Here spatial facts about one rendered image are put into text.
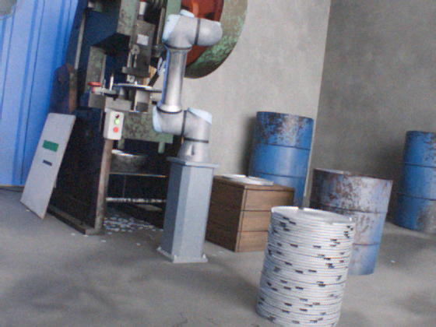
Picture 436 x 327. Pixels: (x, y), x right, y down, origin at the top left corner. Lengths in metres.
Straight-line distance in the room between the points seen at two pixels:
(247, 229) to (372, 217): 0.64
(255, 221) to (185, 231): 0.51
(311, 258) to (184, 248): 0.78
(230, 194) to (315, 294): 1.08
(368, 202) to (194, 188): 0.83
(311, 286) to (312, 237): 0.15
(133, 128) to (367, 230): 1.31
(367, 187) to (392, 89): 3.18
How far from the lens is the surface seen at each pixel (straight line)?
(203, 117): 2.09
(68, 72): 2.93
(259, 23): 5.15
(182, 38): 1.95
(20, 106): 3.70
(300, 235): 1.49
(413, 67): 5.34
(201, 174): 2.09
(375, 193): 2.32
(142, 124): 2.57
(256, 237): 2.52
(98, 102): 2.41
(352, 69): 5.72
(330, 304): 1.59
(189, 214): 2.09
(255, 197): 2.45
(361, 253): 2.36
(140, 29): 2.75
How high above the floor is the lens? 0.57
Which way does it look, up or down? 3 degrees down
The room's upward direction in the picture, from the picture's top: 8 degrees clockwise
